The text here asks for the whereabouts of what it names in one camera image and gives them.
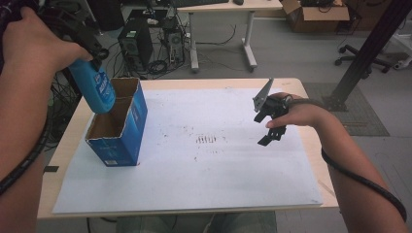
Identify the black metal post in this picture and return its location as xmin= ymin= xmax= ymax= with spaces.
xmin=322 ymin=0 xmax=412 ymax=113

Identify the blue plastic bottle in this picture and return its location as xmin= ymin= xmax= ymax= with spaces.
xmin=68 ymin=58 xmax=117 ymax=115

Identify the white-legged wooden desk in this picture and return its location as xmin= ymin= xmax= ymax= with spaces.
xmin=176 ymin=0 xmax=285 ymax=74

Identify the person's right hand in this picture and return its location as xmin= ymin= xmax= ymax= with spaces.
xmin=265 ymin=91 xmax=326 ymax=129

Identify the person's left hand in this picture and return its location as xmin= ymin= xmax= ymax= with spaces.
xmin=2 ymin=6 xmax=94 ymax=76

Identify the grey floor mat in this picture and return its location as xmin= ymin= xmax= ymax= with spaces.
xmin=302 ymin=82 xmax=391 ymax=138

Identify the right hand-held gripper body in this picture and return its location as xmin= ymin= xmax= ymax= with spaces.
xmin=252 ymin=77 xmax=290 ymax=123

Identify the tangle of black floor cables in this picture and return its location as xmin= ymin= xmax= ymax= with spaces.
xmin=45 ymin=71 xmax=82 ymax=153

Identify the black computer tower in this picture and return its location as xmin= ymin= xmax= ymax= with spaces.
xmin=117 ymin=17 xmax=155 ymax=73

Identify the black office chair base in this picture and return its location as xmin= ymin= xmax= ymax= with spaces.
xmin=333 ymin=44 xmax=394 ymax=75

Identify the white table mat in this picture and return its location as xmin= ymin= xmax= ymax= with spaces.
xmin=51 ymin=86 xmax=324 ymax=216

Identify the coiled black cable by computers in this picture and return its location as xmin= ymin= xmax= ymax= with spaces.
xmin=147 ymin=59 xmax=169 ymax=76

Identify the black keyboard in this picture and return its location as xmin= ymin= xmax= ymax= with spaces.
xmin=170 ymin=0 xmax=230 ymax=9

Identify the brown cardboard box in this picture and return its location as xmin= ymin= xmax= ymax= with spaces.
xmin=280 ymin=0 xmax=352 ymax=34

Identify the blue cardboard box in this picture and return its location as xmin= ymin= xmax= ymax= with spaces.
xmin=84 ymin=77 xmax=149 ymax=168

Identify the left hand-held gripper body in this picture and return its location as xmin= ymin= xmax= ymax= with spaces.
xmin=38 ymin=7 xmax=99 ymax=53

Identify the open computer case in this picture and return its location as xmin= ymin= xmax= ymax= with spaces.
xmin=161 ymin=17 xmax=187 ymax=65

